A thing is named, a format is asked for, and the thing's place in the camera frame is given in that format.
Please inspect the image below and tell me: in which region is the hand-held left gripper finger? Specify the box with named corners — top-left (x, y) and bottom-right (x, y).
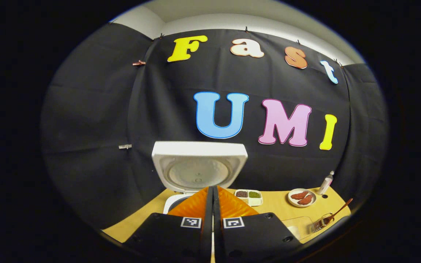
top-left (213, 186), bottom-right (302, 263)
top-left (123, 186), bottom-right (215, 263)

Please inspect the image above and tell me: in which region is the white rice cooker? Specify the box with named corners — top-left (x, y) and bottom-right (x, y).
top-left (151, 141), bottom-right (249, 215)

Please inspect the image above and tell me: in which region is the metal wire chopstick holder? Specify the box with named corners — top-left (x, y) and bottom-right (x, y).
top-left (311, 213), bottom-right (335, 233)

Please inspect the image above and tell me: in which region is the brown wooden spoon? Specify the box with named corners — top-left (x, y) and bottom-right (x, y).
top-left (322, 198), bottom-right (353, 224)

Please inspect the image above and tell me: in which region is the white divided grain dish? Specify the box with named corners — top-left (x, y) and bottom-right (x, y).
top-left (234, 189), bottom-right (263, 207)

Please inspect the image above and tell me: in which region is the white round plate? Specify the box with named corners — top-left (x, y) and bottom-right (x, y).
top-left (288, 188), bottom-right (317, 208)

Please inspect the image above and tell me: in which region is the clear plastic container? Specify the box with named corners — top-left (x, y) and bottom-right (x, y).
top-left (282, 216), bottom-right (315, 241)

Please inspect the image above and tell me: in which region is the clear bottle pink label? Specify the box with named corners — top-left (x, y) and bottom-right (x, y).
top-left (318, 171), bottom-right (335, 195)

